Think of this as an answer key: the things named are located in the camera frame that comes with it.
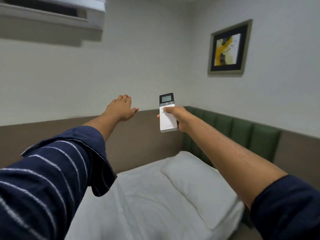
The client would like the person's right hand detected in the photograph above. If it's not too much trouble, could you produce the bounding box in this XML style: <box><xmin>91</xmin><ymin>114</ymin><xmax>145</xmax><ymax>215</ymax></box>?
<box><xmin>157</xmin><ymin>106</ymin><xmax>194</xmax><ymax>133</ymax></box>

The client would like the person's left hand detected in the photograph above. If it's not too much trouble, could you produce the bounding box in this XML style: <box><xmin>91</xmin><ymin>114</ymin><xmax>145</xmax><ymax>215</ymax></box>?
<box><xmin>105</xmin><ymin>94</ymin><xmax>139</xmax><ymax>122</ymax></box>

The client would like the white remote control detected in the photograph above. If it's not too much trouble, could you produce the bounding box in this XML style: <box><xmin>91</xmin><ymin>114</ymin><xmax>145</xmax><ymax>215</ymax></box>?
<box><xmin>159</xmin><ymin>92</ymin><xmax>178</xmax><ymax>133</ymax></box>

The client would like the person's right forearm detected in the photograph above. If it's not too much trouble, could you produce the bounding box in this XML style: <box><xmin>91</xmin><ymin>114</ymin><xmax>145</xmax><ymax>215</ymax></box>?
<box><xmin>184</xmin><ymin>115</ymin><xmax>289</xmax><ymax>210</ymax></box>

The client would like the person's left forearm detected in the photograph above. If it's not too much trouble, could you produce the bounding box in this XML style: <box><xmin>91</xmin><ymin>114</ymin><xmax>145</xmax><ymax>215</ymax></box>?
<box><xmin>82</xmin><ymin>111</ymin><xmax>121</xmax><ymax>142</ymax></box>

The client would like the green padded headboard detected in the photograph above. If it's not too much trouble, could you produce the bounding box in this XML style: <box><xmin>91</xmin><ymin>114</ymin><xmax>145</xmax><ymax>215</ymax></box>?
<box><xmin>182</xmin><ymin>106</ymin><xmax>282</xmax><ymax>168</ymax></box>

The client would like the white pillow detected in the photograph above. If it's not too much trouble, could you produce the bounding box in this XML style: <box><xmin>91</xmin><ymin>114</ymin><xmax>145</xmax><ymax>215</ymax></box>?
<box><xmin>161</xmin><ymin>151</ymin><xmax>239</xmax><ymax>230</ymax></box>

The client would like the framed abstract picture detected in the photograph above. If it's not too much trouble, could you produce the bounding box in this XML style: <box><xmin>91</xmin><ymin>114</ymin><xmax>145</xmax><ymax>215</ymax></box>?
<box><xmin>207</xmin><ymin>19</ymin><xmax>253</xmax><ymax>75</ymax></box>

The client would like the white bed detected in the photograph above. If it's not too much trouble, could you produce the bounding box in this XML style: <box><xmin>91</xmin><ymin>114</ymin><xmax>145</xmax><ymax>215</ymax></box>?
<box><xmin>64</xmin><ymin>151</ymin><xmax>245</xmax><ymax>240</ymax></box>

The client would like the navy striped left sleeve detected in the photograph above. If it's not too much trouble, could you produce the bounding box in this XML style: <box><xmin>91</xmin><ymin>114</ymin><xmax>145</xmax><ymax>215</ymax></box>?
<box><xmin>0</xmin><ymin>125</ymin><xmax>118</xmax><ymax>240</ymax></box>

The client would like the white air conditioner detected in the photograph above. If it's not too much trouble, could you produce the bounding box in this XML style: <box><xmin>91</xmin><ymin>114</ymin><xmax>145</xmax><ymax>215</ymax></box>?
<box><xmin>0</xmin><ymin>0</ymin><xmax>106</xmax><ymax>31</ymax></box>

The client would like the navy right sleeve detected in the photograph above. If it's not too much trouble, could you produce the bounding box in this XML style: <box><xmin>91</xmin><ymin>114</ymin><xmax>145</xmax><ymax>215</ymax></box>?
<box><xmin>250</xmin><ymin>175</ymin><xmax>320</xmax><ymax>240</ymax></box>

